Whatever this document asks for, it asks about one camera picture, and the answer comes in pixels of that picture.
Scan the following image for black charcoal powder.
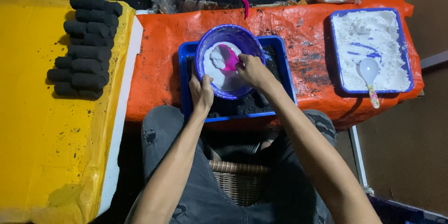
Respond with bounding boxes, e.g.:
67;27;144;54
185;45;285;119

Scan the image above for orange tarp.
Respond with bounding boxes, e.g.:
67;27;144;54
125;0;425;132

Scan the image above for person's right hand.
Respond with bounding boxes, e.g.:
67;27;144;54
235;53;277;91

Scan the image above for blue plastic tray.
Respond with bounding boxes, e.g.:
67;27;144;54
178;35;298;123

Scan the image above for white spoon with patterned handle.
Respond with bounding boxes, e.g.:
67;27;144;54
359;57;381;109

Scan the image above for stack of black charcoal briquettes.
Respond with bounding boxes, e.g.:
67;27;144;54
46;0;123;100

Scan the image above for person's left hand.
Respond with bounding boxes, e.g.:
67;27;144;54
189;61;214;112

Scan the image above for yellow plastic sheet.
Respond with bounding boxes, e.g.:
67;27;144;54
0;0;136;224

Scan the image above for white foam board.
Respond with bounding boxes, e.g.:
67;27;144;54
95;15;144;217

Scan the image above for blue tray of white powder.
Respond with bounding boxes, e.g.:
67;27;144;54
329;7;415;94

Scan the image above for person's grey jeans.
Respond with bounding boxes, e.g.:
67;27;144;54
141;105;338;224

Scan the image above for pink plastic spoon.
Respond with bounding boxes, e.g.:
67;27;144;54
219;44;243;72

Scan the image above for wicker stool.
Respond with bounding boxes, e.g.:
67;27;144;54
209;160;272;207

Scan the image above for blue plastic bowl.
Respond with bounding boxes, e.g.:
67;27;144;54
195;24;266;100

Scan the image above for white paste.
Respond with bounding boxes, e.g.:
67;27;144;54
203;41;247;92

